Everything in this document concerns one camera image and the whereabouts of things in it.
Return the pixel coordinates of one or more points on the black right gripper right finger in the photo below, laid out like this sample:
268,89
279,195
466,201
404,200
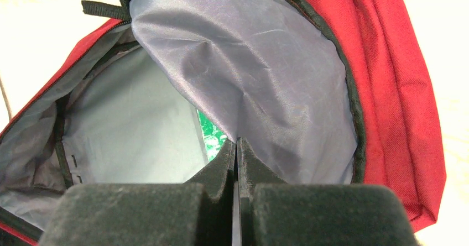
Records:
273,212

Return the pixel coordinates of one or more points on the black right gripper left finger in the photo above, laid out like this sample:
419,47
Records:
197,212

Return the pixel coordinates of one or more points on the green activity book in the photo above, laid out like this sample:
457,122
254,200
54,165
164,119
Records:
213,137

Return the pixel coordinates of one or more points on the red student backpack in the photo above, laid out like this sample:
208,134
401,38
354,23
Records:
326,92

